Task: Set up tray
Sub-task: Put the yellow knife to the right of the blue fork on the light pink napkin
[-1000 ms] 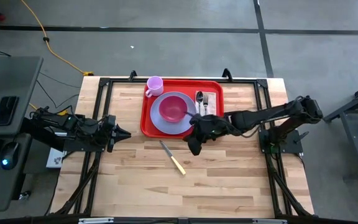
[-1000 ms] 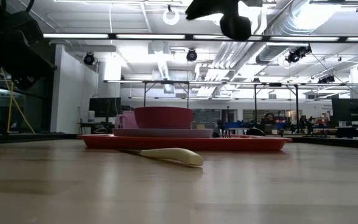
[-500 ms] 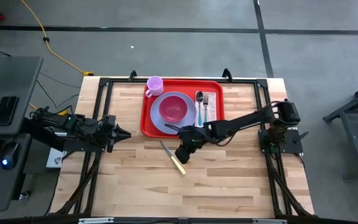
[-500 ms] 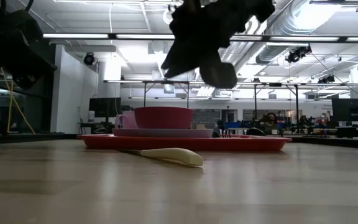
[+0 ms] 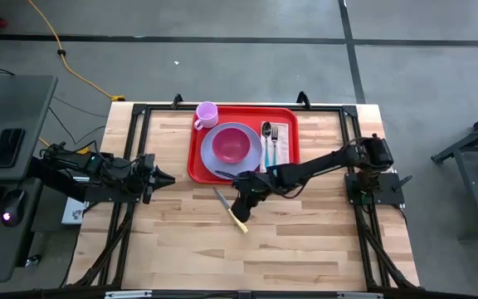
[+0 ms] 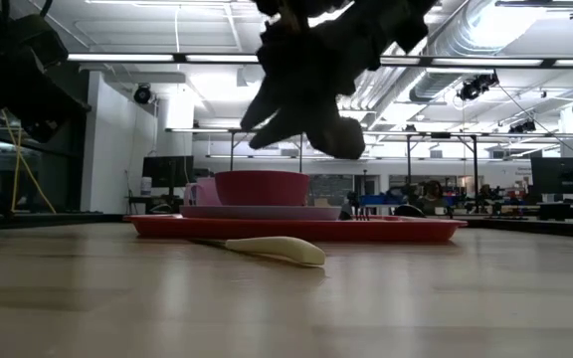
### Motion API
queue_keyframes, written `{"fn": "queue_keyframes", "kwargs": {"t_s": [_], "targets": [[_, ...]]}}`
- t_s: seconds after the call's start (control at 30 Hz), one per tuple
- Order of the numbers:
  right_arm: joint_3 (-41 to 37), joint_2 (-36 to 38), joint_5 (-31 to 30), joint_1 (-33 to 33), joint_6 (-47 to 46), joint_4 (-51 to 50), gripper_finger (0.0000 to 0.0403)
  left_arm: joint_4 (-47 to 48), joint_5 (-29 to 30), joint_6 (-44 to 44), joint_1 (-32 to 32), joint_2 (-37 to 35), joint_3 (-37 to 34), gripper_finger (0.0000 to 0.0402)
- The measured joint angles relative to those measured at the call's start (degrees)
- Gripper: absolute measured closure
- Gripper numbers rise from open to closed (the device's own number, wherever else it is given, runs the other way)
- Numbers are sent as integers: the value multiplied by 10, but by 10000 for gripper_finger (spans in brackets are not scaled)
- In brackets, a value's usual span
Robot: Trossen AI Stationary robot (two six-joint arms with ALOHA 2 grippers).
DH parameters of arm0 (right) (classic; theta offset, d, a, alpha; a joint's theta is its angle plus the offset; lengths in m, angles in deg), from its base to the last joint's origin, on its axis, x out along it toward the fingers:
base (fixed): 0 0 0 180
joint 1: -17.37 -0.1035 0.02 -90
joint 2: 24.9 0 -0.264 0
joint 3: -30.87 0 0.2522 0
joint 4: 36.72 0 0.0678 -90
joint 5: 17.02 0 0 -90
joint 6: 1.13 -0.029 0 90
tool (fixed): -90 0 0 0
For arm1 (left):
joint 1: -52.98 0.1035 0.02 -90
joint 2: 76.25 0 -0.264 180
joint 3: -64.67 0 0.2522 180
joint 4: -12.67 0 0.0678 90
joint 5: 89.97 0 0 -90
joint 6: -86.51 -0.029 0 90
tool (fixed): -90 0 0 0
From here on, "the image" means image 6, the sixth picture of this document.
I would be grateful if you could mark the lavender plate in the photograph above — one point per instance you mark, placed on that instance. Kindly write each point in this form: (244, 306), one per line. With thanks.
(261, 213)

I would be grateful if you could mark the pale pink ribbed cup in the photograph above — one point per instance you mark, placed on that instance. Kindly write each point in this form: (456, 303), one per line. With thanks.
(199, 194)

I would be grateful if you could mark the red plastic tray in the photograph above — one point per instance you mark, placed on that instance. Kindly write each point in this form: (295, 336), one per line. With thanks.
(291, 230)

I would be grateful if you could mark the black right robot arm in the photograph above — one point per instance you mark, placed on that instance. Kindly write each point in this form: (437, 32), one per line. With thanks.
(366, 20)

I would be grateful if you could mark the silver ceiling ducts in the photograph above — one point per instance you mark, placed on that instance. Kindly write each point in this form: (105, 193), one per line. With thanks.
(445, 84)

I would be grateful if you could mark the person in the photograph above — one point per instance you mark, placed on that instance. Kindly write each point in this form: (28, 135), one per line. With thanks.
(433, 191)

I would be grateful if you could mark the black computer monitor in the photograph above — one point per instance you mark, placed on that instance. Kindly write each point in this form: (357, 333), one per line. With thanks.
(562, 175)
(167, 171)

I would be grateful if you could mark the overhead LED light bar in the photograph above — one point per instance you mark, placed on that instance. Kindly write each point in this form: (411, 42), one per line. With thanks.
(117, 57)

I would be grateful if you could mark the blue storage bins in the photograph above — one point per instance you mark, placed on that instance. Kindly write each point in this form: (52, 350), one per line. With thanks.
(381, 200)

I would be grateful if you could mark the black hanging ceiling camera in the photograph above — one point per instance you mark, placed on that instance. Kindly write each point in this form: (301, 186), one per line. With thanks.
(473, 89)
(522, 127)
(142, 94)

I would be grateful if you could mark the magenta pink bowl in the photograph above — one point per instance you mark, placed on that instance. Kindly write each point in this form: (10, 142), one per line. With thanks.
(261, 189)

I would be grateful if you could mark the black background rig frame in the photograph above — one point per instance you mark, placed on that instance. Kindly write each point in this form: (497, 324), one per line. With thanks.
(232, 151)
(475, 164)

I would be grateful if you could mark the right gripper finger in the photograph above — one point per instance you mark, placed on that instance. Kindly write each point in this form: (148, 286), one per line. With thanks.
(281, 131)
(261, 109)

